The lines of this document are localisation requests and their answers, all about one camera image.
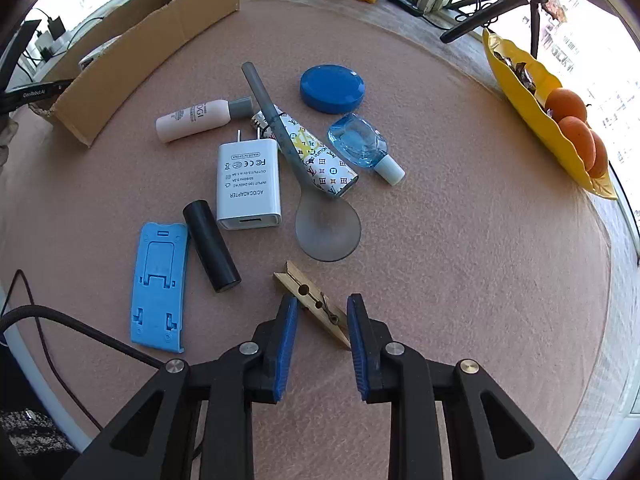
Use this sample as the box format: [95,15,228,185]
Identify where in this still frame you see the wooden clothespin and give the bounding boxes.
[273,260,350,350]

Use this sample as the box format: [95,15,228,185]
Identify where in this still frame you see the brown cardboard box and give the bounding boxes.
[29,0,240,146]

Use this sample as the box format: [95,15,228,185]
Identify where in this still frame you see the white round plug-in device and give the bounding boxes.
[78,35,120,72]

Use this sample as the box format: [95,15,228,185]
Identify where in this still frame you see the white power strip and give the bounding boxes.
[35,30,70,61]

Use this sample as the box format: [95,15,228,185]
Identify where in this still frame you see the black charger plug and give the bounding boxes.
[48,16,66,41]

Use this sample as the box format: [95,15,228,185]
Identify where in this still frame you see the black cylinder tube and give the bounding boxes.
[182,200,241,292]

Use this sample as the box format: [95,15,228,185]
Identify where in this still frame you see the blue phone stand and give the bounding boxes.
[130,222,189,354]

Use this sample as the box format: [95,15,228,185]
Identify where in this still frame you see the translucent grey plastic spoon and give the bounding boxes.
[242,62,361,262]

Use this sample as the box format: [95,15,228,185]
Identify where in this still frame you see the white cosmetic bottle grey cap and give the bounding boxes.
[155,96,258,143]

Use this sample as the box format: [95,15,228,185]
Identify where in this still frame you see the white AC adapter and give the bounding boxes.
[216,131,282,231]

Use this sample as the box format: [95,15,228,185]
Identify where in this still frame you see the patterned white lighter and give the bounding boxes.
[276,107,358,196]

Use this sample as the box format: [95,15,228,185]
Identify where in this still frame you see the blue clear small bottle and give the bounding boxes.
[328,113,406,185]

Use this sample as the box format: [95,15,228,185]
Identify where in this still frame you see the blue round lid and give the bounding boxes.
[299,64,366,115]

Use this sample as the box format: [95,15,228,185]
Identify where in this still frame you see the orange fruit right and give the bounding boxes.
[588,131,608,179]

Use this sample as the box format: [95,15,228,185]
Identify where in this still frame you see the orange fruit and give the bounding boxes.
[588,131,608,179]
[544,88,587,122]
[558,116,597,171]

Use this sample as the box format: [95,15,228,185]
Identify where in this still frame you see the orange fruit lower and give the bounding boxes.
[558,116,597,171]

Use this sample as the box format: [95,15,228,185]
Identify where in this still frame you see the orange fruit upper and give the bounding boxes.
[544,88,587,122]

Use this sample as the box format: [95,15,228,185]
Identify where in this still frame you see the yellow fruit bowl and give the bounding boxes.
[483,28,617,200]

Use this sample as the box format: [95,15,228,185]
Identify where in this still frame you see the wrapped candies pile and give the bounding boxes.
[494,51,537,94]

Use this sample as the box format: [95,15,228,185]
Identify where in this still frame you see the black tripod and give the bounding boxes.
[440,0,551,58]

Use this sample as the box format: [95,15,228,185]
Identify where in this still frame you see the black cable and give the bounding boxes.
[0,268,166,430]

